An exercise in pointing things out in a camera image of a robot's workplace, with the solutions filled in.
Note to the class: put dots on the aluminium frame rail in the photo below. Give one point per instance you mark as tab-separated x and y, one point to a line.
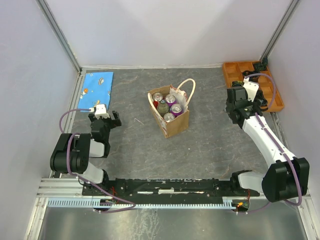
59	188

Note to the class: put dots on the purple soda can middle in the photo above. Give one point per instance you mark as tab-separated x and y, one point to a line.
176	110

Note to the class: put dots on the purple soda can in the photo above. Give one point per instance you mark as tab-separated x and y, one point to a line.
176	110
170	99

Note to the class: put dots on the corner aluminium post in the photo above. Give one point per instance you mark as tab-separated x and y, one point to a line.
44	6
293	4

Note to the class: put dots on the purple soda can rear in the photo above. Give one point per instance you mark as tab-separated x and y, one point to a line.
170	99

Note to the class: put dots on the orange compartment tray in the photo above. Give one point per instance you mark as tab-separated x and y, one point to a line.
232	71

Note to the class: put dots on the red soda can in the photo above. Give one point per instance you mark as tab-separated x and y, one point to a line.
157	97

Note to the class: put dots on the rolled black sock lower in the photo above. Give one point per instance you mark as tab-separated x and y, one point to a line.
262	101

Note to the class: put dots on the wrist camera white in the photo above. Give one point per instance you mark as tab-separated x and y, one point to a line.
251	88
100	111

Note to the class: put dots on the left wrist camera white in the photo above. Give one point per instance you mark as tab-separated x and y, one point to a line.
100	111

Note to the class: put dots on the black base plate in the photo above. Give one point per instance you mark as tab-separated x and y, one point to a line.
167	192

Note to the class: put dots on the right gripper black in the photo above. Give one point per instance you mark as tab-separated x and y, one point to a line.
257	104

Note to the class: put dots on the left corner aluminium post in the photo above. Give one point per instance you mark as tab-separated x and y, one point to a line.
44	6

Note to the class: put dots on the rolled black sock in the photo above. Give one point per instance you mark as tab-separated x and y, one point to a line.
258	68
262	101

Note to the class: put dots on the blue patterned cloth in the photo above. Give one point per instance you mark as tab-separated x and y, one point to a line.
96	89

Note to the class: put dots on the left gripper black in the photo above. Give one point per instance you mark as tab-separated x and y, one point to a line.
114	123

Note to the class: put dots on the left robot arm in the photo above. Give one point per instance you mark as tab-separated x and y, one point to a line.
72	156

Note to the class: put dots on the rolled sock corner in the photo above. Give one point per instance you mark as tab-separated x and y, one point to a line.
264	61

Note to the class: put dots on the brown paper bag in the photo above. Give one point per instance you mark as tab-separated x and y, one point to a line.
180	123

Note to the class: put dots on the right corner aluminium post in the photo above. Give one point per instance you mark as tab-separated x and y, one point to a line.
293	4

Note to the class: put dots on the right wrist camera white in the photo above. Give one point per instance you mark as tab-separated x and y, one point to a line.
251	88

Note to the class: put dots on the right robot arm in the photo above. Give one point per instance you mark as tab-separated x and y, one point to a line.
287	176

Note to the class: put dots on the rolled green blue sock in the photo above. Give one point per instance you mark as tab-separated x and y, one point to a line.
237	84

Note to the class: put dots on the rolled black sock upper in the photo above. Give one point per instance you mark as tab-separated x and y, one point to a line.
258	68

